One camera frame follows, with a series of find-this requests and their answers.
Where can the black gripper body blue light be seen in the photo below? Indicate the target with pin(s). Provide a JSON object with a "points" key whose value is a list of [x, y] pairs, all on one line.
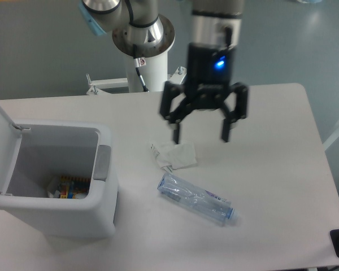
{"points": [[208, 81]]}

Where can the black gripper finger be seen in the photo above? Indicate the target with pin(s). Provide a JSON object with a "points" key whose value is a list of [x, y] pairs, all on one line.
{"points": [[174, 116], [241, 92]]}

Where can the white push-top trash can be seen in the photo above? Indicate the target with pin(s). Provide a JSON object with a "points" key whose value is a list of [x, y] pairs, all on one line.
{"points": [[32, 152]]}

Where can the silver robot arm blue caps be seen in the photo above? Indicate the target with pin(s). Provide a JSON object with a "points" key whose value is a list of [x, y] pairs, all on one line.
{"points": [[215, 23]]}

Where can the colourful trash inside can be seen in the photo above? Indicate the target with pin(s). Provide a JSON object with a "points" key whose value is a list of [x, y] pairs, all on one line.
{"points": [[68, 187]]}

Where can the crumpled white tissue wrapper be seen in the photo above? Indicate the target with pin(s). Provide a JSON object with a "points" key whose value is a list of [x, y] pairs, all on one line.
{"points": [[170, 156]]}

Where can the crushed clear plastic bottle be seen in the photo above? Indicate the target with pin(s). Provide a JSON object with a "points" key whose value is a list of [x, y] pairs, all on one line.
{"points": [[198, 200]]}

